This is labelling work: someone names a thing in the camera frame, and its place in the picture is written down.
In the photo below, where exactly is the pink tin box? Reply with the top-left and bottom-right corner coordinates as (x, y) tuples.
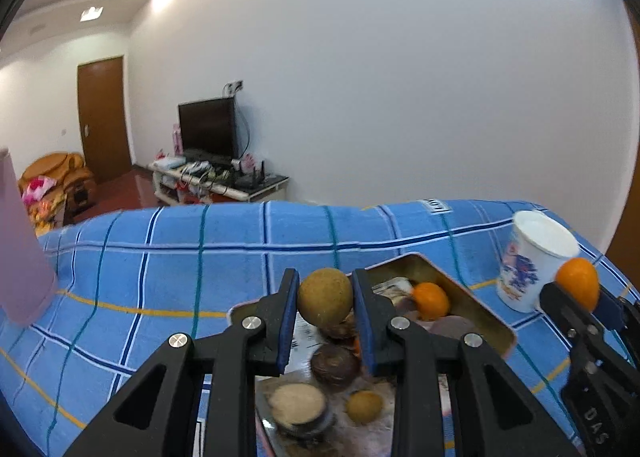
(227, 252), (518, 457)

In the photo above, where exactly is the floral cushion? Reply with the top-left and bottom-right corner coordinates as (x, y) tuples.
(22, 176), (66, 208)

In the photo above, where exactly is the brown wooden door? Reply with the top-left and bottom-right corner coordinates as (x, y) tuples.
(76, 56), (133, 183)

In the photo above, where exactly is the black power cable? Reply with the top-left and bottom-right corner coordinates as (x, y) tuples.
(235, 94), (251, 158)

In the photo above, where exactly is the purple passion fruit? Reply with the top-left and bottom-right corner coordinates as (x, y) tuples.
(417, 314), (476, 338)

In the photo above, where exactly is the black router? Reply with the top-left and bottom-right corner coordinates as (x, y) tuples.
(235, 162), (266, 188)

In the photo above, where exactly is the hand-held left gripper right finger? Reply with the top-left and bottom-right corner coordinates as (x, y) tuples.
(351, 268), (586, 457)

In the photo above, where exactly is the dark brown passion fruit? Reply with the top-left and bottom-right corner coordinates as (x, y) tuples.
(320, 312), (358, 341)
(310, 343), (362, 390)

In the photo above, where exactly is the black television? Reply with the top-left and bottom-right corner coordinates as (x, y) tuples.
(178, 97), (238, 160)

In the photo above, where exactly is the white printed mug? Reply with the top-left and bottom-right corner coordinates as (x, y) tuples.
(496, 210), (581, 313)

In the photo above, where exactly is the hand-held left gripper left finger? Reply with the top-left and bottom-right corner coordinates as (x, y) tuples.
(62, 268), (301, 457)

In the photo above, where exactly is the brown longan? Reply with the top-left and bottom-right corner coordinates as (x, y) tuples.
(346, 389), (385, 425)
(298, 268), (354, 327)

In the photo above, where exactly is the brown leather armchair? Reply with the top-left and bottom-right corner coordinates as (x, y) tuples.
(19, 152), (96, 223)

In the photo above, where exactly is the round tan-topped container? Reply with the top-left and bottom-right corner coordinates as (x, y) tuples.
(267, 382), (331, 438)

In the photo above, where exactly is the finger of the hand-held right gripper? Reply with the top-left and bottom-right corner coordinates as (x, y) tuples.
(595, 283), (640, 339)
(539, 281), (602, 339)

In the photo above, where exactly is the purple kettle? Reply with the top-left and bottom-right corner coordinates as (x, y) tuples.
(0, 147), (60, 325)

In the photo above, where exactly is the white television stand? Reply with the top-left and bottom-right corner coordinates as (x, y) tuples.
(151, 160), (291, 205)

